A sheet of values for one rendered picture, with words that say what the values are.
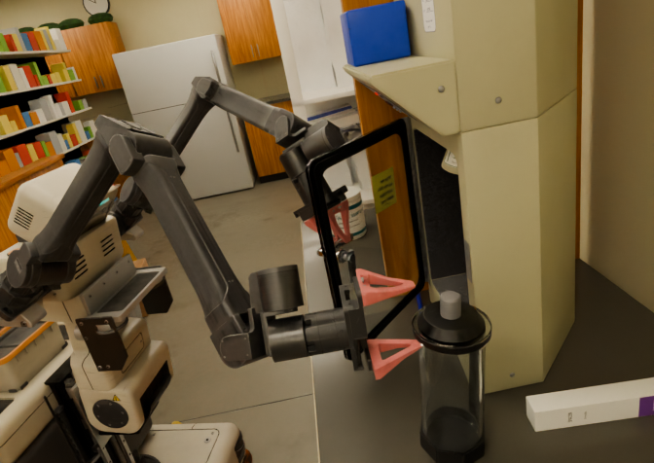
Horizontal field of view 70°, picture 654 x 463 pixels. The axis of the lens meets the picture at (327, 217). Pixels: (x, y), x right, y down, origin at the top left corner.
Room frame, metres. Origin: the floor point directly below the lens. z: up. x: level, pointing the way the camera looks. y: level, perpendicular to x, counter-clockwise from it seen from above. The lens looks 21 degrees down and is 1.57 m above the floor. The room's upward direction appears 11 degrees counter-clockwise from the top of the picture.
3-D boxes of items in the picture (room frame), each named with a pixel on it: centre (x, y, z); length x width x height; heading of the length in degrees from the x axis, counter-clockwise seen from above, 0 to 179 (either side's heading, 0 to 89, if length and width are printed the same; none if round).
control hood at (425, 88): (0.79, -0.15, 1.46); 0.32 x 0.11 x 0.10; 1
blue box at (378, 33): (0.88, -0.15, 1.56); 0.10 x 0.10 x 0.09; 1
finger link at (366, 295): (0.54, -0.05, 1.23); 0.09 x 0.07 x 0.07; 90
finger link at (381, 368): (0.54, -0.05, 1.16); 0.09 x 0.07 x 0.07; 90
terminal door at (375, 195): (0.83, -0.09, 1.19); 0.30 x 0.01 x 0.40; 136
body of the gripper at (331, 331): (0.54, 0.02, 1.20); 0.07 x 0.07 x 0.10; 0
